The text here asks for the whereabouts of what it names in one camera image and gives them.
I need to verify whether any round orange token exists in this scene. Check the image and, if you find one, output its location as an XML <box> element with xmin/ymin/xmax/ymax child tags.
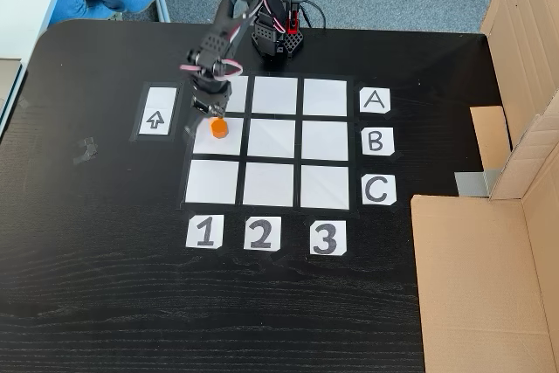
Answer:
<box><xmin>209</xmin><ymin>116</ymin><xmax>231</xmax><ymax>140</ymax></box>

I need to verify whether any white grid sheet black tape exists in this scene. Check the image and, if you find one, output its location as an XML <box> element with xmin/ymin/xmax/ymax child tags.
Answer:
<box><xmin>176</xmin><ymin>68</ymin><xmax>362</xmax><ymax>219</ymax></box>

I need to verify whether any white arrow paper sheet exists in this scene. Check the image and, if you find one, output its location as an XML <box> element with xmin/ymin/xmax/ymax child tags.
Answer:
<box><xmin>129</xmin><ymin>79</ymin><xmax>186</xmax><ymax>144</ymax></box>

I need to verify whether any paper sheet number 1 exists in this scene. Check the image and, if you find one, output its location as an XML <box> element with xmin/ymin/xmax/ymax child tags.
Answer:
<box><xmin>185</xmin><ymin>214</ymin><xmax>225</xmax><ymax>251</ymax></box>

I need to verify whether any crumpled black tape piece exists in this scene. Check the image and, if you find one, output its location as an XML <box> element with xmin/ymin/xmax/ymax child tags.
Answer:
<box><xmin>72</xmin><ymin>136</ymin><xmax>99</xmax><ymax>167</ymax></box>

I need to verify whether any paper sheet number 2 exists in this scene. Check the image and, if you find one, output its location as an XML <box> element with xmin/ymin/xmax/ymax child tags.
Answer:
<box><xmin>243</xmin><ymin>215</ymin><xmax>283</xmax><ymax>252</ymax></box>

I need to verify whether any paper sheet letter A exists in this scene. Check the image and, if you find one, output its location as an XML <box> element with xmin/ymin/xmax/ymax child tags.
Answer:
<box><xmin>359</xmin><ymin>87</ymin><xmax>392</xmax><ymax>115</ymax></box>

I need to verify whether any paper sheet letter B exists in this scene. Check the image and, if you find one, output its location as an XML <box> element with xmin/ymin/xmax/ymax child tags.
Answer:
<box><xmin>361</xmin><ymin>127</ymin><xmax>396</xmax><ymax>156</ymax></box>

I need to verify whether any paper sheet number 3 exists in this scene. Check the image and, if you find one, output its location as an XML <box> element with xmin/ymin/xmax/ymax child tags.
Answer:
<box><xmin>309</xmin><ymin>219</ymin><xmax>349</xmax><ymax>256</ymax></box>

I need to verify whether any paper sheet letter C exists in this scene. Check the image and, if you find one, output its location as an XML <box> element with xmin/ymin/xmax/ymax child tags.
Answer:
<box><xmin>361</xmin><ymin>174</ymin><xmax>397</xmax><ymax>206</ymax></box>

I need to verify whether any grey tape strip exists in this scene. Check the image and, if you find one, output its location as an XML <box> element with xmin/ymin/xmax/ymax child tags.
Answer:
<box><xmin>453</xmin><ymin>169</ymin><xmax>500</xmax><ymax>197</ymax></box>

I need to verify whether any brown cardboard box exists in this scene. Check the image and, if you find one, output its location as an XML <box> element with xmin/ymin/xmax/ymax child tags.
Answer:
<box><xmin>410</xmin><ymin>0</ymin><xmax>559</xmax><ymax>373</ymax></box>

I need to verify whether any black cable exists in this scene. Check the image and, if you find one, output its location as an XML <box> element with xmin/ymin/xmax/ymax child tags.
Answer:
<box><xmin>300</xmin><ymin>0</ymin><xmax>328</xmax><ymax>30</ymax></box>

